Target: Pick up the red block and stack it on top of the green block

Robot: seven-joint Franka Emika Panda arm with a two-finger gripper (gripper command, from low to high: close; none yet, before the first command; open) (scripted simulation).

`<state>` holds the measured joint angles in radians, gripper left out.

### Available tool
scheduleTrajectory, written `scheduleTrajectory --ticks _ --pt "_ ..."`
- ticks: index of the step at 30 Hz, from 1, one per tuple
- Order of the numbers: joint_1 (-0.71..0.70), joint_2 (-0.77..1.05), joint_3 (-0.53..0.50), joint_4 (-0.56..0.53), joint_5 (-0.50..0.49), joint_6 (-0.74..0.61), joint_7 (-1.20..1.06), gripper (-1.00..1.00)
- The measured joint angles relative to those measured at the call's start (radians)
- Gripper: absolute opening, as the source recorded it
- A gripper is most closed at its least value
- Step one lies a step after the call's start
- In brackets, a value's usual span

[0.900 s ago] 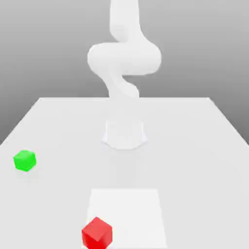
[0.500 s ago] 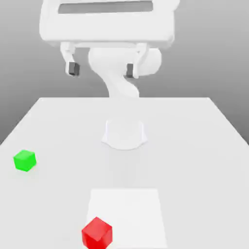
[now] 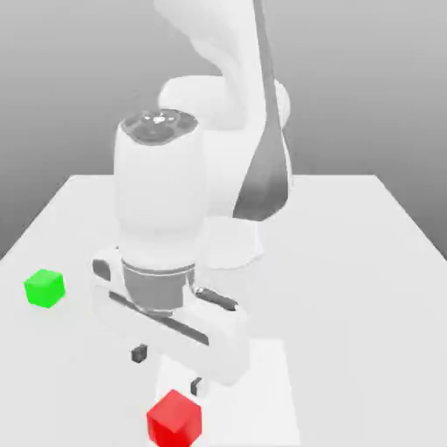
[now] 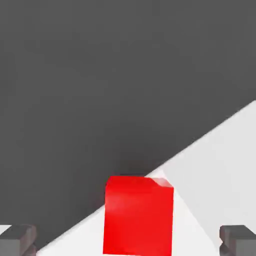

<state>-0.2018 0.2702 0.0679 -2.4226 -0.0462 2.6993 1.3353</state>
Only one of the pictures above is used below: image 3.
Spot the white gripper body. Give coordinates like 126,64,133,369
90,279,251,388

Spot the small red cube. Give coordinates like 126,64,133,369
145,389,203,447

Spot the small green cube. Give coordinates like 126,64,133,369
23,267,66,310

